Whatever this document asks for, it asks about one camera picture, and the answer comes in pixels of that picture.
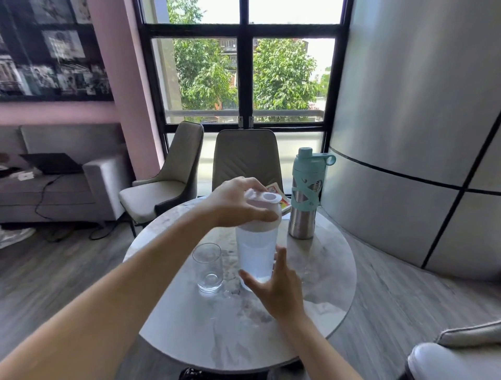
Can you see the person's right hand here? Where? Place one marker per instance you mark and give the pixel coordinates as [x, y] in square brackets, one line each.
[281, 293]

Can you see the black window frame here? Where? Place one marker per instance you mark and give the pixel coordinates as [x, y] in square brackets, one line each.
[242, 31]

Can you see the grey upholstered chair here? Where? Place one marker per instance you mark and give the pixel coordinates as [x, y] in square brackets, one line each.
[172, 172]

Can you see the white papers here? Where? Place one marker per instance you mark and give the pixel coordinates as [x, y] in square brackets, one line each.
[26, 175]

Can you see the black and white photo collage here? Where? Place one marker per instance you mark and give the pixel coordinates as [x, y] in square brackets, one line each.
[47, 51]

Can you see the clear drinking glass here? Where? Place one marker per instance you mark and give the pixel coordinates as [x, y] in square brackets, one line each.
[207, 270]

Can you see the black laptop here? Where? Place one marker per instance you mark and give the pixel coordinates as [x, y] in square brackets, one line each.
[54, 163]

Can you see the translucent white shaker bottle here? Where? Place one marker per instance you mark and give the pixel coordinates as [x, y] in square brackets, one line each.
[254, 250]

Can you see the person's left forearm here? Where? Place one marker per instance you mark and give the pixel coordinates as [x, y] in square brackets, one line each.
[117, 297]

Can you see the grey sofa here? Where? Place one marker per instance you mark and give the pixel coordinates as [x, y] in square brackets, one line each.
[78, 192]

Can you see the person's left thumb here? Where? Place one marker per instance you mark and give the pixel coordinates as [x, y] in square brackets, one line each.
[264, 218]

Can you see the steel bottle with teal sleeve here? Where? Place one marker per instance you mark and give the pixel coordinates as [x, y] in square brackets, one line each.
[303, 211]

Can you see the white leather chair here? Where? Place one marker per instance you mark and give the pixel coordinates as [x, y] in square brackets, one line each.
[450, 364]

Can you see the person's right thumb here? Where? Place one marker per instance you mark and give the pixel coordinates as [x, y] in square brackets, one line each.
[252, 282]

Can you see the grey cushion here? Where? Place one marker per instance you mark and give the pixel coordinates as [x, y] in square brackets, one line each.
[473, 334]

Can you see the colourful book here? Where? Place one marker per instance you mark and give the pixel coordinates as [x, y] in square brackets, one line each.
[282, 199]

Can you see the beige quilted chair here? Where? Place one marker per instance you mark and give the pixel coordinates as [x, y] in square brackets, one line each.
[246, 160]

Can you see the person's right forearm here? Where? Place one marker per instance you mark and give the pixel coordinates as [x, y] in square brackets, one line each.
[321, 352]

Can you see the person's left hand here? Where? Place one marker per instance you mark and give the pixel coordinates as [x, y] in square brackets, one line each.
[227, 207]

